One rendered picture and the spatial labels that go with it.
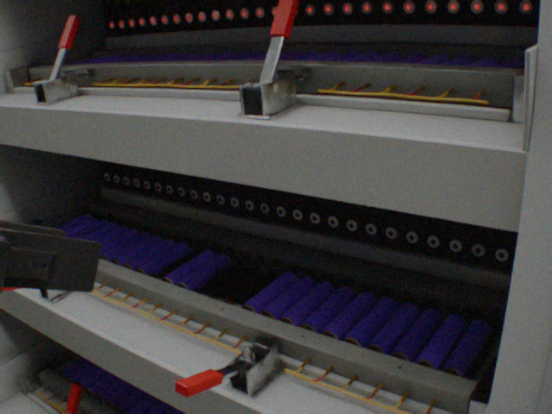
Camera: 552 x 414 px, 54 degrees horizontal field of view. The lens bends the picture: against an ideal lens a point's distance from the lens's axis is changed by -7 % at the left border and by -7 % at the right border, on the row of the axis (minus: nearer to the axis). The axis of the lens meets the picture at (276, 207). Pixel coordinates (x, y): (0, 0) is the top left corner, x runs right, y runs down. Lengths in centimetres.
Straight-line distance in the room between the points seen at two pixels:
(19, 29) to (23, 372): 45
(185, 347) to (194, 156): 17
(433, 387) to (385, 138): 17
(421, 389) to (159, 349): 22
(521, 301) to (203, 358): 27
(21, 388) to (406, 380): 57
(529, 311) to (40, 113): 46
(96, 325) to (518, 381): 38
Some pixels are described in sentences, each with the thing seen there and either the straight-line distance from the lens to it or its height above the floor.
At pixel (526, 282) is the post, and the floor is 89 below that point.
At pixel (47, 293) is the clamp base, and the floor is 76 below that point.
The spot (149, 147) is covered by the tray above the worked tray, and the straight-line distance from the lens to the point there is 45.
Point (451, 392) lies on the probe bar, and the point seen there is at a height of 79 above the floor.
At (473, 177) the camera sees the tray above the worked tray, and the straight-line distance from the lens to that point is 31.
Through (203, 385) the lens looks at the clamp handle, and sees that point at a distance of 39.
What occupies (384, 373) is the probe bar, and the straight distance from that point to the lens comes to 41.
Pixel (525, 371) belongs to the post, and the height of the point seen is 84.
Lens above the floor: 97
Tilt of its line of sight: 11 degrees down
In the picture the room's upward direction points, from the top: 3 degrees clockwise
